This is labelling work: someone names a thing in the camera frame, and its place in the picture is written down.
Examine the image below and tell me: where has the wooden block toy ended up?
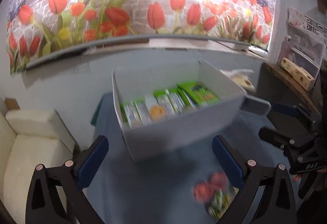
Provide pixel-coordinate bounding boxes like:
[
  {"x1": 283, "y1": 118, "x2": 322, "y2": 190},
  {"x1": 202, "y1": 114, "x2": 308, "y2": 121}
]
[{"x1": 280, "y1": 58, "x2": 315, "y2": 91}]

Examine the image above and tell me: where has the jelly cup in box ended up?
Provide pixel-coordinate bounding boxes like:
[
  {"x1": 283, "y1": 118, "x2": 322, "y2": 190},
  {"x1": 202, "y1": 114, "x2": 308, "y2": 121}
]
[{"x1": 149, "y1": 105, "x2": 166, "y2": 121}]

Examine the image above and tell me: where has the pink jelly cup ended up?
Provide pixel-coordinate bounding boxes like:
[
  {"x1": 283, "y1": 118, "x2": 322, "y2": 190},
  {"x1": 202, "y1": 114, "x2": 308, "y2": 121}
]
[{"x1": 193, "y1": 182, "x2": 215, "y2": 203}]

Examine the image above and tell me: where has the green snack pack in box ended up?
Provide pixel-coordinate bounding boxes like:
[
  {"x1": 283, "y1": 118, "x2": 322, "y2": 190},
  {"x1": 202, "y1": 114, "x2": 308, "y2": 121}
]
[{"x1": 177, "y1": 81, "x2": 219, "y2": 107}]

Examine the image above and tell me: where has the tissue box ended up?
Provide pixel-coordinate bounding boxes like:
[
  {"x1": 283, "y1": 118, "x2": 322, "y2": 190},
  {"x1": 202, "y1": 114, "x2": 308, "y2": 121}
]
[{"x1": 221, "y1": 69, "x2": 255, "y2": 92}]

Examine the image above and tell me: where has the green snack packet front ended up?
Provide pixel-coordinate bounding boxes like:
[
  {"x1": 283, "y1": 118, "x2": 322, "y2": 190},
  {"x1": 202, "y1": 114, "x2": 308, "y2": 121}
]
[{"x1": 206, "y1": 187, "x2": 239, "y2": 220}]

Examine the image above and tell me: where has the wire storage rack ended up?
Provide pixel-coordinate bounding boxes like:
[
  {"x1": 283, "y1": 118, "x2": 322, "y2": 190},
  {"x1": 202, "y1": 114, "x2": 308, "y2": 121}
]
[{"x1": 277, "y1": 7, "x2": 326, "y2": 79}]

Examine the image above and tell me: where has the tulip wall poster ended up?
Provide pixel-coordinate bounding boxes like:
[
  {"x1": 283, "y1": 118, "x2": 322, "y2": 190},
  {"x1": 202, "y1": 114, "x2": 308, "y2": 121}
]
[{"x1": 6, "y1": 0, "x2": 275, "y2": 74}]

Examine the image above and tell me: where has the wooden side shelf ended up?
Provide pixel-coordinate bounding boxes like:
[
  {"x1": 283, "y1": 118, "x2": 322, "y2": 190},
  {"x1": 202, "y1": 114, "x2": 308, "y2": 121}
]
[{"x1": 261, "y1": 62, "x2": 320, "y2": 115}]

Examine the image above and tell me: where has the pink jelly cup lidded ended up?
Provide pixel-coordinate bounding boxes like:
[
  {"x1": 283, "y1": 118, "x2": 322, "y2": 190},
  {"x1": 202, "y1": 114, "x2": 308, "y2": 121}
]
[{"x1": 209, "y1": 172, "x2": 228, "y2": 190}]

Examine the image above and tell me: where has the person's right hand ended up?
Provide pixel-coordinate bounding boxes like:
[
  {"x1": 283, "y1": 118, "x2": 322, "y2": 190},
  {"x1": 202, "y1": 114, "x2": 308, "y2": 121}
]
[{"x1": 293, "y1": 172, "x2": 325, "y2": 193}]

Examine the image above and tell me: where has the cream white sofa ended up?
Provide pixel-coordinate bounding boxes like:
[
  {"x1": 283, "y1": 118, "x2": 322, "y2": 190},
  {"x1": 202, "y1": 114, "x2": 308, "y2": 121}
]
[{"x1": 1, "y1": 110, "x2": 75, "y2": 223}]

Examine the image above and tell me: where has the white storage box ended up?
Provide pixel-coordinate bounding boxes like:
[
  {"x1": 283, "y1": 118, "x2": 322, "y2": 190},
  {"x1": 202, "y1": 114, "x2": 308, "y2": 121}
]
[{"x1": 112, "y1": 61, "x2": 246, "y2": 162}]

